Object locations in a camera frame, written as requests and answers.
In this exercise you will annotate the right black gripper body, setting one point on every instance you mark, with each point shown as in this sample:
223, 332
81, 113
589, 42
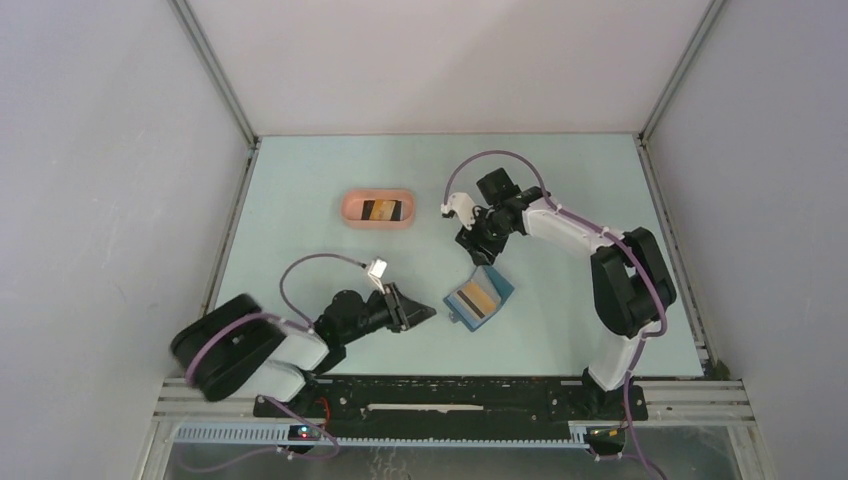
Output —
486, 225

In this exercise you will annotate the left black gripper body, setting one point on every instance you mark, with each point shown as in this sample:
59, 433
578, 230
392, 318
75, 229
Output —
383, 310

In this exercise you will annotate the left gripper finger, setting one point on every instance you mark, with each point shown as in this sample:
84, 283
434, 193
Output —
411, 321
412, 309

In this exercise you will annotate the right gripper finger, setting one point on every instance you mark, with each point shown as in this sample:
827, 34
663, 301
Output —
474, 246
490, 247

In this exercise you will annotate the gold credit card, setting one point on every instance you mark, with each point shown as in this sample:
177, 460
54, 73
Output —
477, 300

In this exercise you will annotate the blue card holder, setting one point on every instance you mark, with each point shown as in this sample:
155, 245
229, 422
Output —
491, 280

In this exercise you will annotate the pink oval tray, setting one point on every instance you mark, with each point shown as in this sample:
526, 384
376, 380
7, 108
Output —
351, 205

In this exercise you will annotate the black credit card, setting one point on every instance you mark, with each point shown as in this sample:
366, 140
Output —
378, 210

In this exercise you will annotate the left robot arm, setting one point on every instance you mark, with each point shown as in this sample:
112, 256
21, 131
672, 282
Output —
240, 349

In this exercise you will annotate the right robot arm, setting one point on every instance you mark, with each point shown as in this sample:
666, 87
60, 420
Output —
631, 284

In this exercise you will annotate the left controller board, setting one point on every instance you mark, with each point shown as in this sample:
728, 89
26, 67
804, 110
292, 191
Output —
299, 433

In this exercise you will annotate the controller board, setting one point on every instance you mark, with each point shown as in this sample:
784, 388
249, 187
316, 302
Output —
606, 435
299, 433

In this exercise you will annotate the right controller board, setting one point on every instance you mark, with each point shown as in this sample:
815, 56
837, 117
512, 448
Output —
606, 435

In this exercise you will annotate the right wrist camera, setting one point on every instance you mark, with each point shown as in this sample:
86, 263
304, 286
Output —
460, 205

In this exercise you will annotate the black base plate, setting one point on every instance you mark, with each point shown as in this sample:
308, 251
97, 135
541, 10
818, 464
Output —
459, 407

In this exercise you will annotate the aluminium front rail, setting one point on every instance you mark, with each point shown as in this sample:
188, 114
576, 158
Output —
668, 403

